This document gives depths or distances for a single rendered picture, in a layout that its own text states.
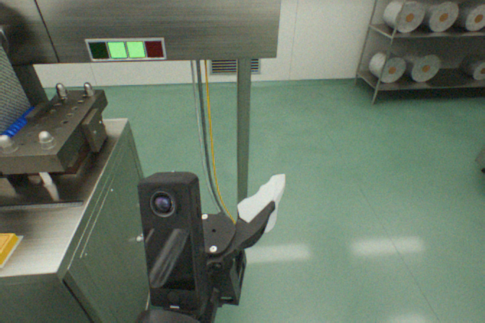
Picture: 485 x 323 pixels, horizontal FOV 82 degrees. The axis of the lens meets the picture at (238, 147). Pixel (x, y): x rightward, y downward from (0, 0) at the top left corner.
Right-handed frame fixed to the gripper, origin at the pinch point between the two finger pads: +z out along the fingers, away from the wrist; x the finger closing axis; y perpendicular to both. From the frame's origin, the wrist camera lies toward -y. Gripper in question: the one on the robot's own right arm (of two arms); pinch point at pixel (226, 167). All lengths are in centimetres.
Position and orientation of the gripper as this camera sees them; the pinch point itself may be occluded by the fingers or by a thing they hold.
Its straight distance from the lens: 37.1
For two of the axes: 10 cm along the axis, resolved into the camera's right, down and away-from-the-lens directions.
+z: 2.0, -5.8, 7.9
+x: 9.7, 0.1, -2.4
